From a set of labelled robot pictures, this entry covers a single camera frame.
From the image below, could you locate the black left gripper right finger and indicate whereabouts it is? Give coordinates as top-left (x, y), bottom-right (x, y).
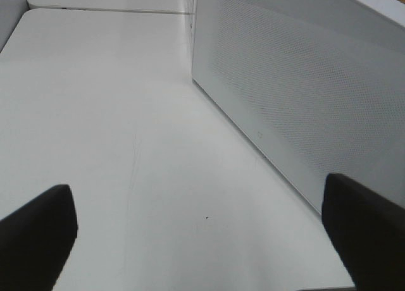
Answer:
top-left (321, 173), bottom-right (404, 290)

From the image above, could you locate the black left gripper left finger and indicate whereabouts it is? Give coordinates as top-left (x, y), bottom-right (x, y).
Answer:
top-left (1, 185), bottom-right (78, 290)

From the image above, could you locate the white microwave door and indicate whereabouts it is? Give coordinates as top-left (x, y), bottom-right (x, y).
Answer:
top-left (192, 0), bottom-right (404, 209)

